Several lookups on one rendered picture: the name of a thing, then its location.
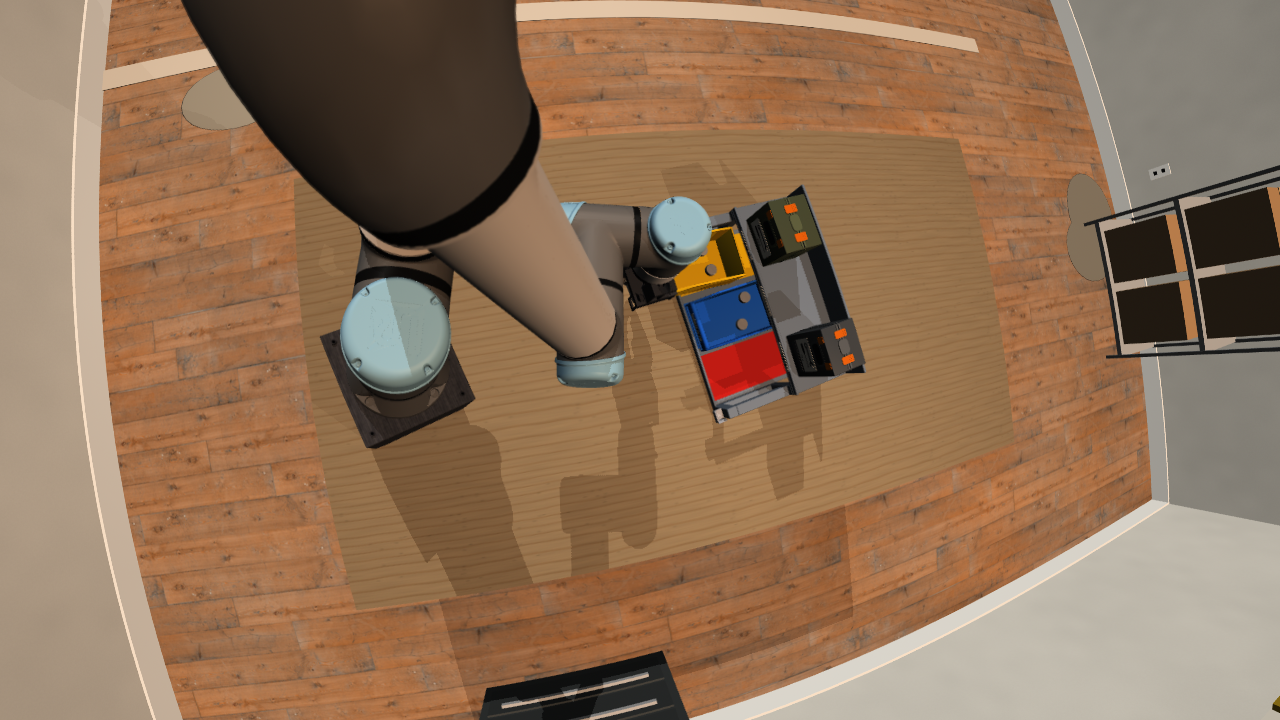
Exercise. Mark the blue bin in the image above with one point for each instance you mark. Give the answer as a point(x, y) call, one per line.
point(719, 314)

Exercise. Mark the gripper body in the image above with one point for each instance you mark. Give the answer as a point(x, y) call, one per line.
point(646, 292)

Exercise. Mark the yellow bin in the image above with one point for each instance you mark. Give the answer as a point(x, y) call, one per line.
point(724, 253)

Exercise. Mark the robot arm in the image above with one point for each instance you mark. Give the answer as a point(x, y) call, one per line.
point(404, 115)

